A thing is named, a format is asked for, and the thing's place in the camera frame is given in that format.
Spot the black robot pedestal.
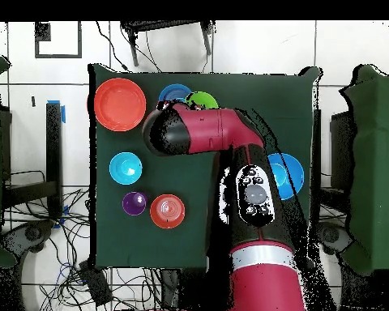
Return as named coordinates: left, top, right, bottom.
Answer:
left=160, top=267, right=231, bottom=311

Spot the small orange bowl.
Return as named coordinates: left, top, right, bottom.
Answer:
left=149, top=194, right=186, bottom=230

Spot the dark grey pedestal foot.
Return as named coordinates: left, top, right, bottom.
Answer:
left=1, top=219, right=56, bottom=257
left=317, top=221, right=354, bottom=255

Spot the blue tape strip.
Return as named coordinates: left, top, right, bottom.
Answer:
left=47, top=99, right=66, bottom=125

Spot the black floor cable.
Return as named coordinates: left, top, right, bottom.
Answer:
left=95, top=20, right=130, bottom=72

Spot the purple cup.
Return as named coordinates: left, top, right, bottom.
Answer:
left=122, top=190, right=148, bottom=217

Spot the green ribbed bowl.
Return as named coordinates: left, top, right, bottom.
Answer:
left=184, top=91, right=220, bottom=111

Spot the dark green tablecloth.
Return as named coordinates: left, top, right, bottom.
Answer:
left=88, top=62, right=322, bottom=271

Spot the black metal stand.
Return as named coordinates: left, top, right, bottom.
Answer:
left=120, top=20, right=216, bottom=68

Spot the black square floor frame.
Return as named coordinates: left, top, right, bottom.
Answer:
left=34, top=20, right=83, bottom=60

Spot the floor cable bundle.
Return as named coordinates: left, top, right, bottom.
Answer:
left=2, top=187, right=92, bottom=311

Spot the large blue bowl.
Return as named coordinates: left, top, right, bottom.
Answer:
left=267, top=152, right=306, bottom=201

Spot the medium blue bowl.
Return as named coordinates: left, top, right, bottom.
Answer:
left=157, top=83, right=193, bottom=104

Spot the black floor box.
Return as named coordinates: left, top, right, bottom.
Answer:
left=78, top=260, right=113, bottom=308

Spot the large orange bowl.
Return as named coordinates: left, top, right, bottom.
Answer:
left=93, top=77, right=147, bottom=133

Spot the light blue ribbed bowl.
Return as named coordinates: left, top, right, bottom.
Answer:
left=109, top=151, right=143, bottom=186

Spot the black metal frame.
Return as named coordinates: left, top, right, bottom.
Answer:
left=0, top=101, right=64, bottom=221
left=311, top=108, right=357, bottom=224

